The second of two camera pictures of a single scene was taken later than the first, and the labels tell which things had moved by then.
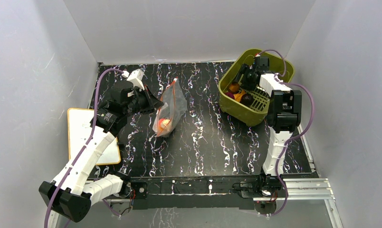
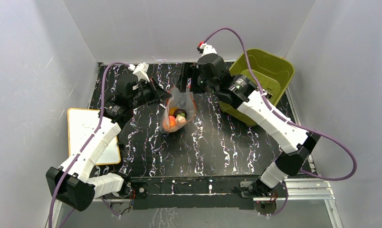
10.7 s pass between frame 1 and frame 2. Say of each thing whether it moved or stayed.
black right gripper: moved
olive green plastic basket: stayed
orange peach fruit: moved
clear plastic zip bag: moved
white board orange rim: stayed
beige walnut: moved
